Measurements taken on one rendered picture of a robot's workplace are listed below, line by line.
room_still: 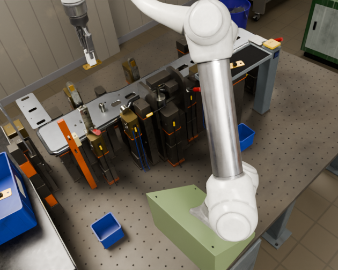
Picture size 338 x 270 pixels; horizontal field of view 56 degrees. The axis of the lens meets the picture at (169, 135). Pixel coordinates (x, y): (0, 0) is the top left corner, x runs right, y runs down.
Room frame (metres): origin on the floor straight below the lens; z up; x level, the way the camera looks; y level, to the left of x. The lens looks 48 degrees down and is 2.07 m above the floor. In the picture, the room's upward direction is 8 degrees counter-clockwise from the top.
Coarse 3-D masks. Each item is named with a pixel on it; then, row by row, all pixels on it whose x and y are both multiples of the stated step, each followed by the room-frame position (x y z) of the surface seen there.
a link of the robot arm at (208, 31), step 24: (216, 0) 0.86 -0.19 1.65; (192, 24) 0.79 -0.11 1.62; (216, 24) 0.77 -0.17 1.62; (192, 48) 0.80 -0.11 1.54; (216, 48) 0.77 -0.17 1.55; (216, 72) 0.75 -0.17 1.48; (216, 96) 0.71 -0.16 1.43; (216, 120) 0.67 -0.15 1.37; (216, 144) 0.62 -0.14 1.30; (216, 168) 0.58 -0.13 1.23; (240, 168) 0.57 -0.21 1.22; (216, 192) 0.52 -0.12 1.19; (240, 192) 0.50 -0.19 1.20; (216, 216) 0.45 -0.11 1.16; (240, 216) 0.43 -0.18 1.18; (240, 240) 0.39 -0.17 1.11
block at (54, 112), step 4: (52, 108) 1.29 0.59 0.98; (56, 108) 1.29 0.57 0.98; (48, 112) 1.26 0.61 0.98; (52, 112) 1.26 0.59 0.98; (56, 112) 1.25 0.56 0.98; (60, 112) 1.25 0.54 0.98; (52, 116) 1.23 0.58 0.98; (56, 116) 1.23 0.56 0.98; (60, 116) 1.23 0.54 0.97; (52, 120) 1.21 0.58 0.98
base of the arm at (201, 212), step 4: (204, 204) 0.63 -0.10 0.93; (192, 208) 0.63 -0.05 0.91; (196, 208) 0.63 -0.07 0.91; (200, 208) 0.63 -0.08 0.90; (204, 208) 0.61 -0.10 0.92; (192, 212) 0.61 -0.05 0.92; (196, 212) 0.61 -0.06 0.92; (200, 212) 0.61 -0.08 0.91; (204, 212) 0.60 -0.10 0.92; (208, 212) 0.59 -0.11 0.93; (196, 216) 0.59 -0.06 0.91; (200, 216) 0.59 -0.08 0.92; (204, 216) 0.58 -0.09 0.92; (208, 216) 0.58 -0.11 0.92; (200, 220) 0.57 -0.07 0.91; (204, 220) 0.57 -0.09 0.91; (208, 220) 0.56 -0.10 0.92; (208, 224) 0.55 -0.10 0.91
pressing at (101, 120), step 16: (240, 32) 1.73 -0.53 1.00; (176, 64) 1.49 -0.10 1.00; (192, 64) 1.47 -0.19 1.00; (144, 80) 1.39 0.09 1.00; (112, 96) 1.29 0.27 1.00; (96, 112) 1.19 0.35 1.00; (112, 112) 1.17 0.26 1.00; (48, 128) 1.13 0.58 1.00; (80, 128) 1.09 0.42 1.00; (48, 144) 1.02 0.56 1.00; (64, 144) 1.00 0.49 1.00
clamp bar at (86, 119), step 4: (76, 104) 1.02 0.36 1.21; (80, 104) 1.02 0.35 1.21; (84, 104) 1.01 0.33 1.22; (80, 108) 0.99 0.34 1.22; (84, 108) 0.99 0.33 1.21; (80, 112) 0.98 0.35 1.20; (84, 112) 0.97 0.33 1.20; (88, 112) 0.99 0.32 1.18; (80, 116) 0.99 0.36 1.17; (84, 116) 0.99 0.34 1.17; (88, 116) 0.99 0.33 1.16; (84, 120) 0.99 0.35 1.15; (88, 120) 0.99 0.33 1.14; (84, 124) 0.99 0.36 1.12; (88, 124) 1.00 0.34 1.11; (92, 124) 1.01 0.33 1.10; (88, 128) 1.00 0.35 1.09; (88, 132) 1.00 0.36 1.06
